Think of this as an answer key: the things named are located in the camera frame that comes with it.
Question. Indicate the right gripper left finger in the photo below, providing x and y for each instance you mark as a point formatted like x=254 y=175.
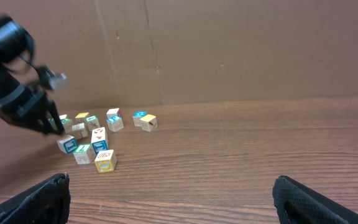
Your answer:
x=47 y=202

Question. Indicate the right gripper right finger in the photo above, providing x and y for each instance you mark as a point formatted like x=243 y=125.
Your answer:
x=298 y=204

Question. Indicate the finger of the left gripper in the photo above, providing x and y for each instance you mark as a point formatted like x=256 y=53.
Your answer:
x=54 y=122
x=47 y=127

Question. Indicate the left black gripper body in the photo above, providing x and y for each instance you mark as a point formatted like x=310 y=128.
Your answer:
x=23 y=108

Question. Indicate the white engraved block blue side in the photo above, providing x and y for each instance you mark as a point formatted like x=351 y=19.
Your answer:
x=67 y=144

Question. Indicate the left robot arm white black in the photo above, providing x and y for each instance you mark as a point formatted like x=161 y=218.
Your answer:
x=23 y=85

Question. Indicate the green letter R block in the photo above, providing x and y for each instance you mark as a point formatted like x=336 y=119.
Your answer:
x=67 y=124

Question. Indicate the yellow top block left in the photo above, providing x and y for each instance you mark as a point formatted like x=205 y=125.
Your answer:
x=81 y=117

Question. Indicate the green block number four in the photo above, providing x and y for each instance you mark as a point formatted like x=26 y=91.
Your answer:
x=92 y=122

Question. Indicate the green letter L block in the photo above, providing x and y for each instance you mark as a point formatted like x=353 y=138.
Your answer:
x=84 y=154

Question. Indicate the white block red picture upper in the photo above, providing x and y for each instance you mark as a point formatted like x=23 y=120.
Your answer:
x=99 y=131

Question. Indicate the white block red picture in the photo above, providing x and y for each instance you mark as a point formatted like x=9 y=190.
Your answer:
x=99 y=131
x=99 y=142

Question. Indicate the white block red picture lower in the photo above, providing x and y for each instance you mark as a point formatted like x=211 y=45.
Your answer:
x=99 y=142

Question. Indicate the white block top centre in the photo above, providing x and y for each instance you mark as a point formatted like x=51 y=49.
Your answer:
x=113 y=112

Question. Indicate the blue letter P block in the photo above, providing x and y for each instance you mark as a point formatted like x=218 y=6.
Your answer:
x=115 y=123

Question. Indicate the white block yellow side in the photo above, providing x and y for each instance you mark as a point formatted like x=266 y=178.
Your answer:
x=106 y=161

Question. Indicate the blue block top right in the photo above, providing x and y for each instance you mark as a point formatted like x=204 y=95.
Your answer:
x=137 y=116

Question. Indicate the yellow block far right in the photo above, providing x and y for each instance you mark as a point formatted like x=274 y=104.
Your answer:
x=149 y=122

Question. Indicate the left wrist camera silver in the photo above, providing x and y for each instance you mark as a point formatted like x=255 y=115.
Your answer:
x=48 y=79

